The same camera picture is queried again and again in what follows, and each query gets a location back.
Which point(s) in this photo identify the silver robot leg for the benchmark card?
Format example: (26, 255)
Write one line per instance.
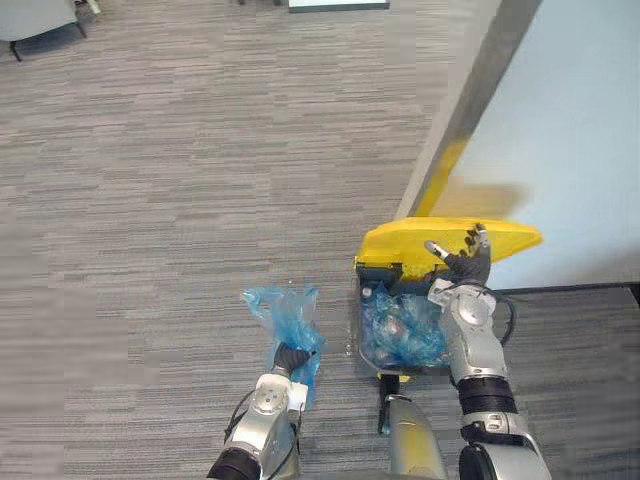
(412, 437)

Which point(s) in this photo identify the white low table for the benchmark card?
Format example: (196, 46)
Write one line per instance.
(339, 4)

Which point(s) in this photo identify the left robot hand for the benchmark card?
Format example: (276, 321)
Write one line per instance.
(290, 357)

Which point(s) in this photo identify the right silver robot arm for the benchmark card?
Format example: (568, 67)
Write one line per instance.
(480, 370)

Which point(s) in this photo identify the blue plastic rubbish bag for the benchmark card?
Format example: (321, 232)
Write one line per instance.
(292, 325)

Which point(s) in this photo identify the blue bags inside can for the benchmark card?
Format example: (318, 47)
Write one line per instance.
(402, 327)

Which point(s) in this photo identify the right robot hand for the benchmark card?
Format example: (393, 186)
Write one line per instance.
(470, 260)

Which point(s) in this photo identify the yellow trash can lid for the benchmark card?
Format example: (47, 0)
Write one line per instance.
(440, 247)

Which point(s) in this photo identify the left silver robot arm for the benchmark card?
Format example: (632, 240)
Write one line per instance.
(262, 430)

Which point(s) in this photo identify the large dark trash can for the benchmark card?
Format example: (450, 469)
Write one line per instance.
(395, 320)

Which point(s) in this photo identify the grey armchair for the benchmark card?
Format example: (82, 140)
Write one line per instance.
(37, 20)

